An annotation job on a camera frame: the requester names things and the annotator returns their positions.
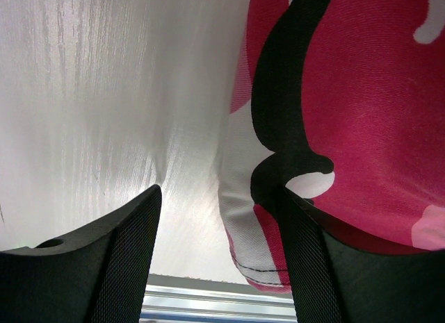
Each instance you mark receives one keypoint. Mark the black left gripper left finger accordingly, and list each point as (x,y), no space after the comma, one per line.
(97,273)

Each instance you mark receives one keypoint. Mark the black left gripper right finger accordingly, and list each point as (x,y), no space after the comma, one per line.
(333,282)

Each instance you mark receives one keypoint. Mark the pink camouflage trousers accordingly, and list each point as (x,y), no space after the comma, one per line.
(342,103)

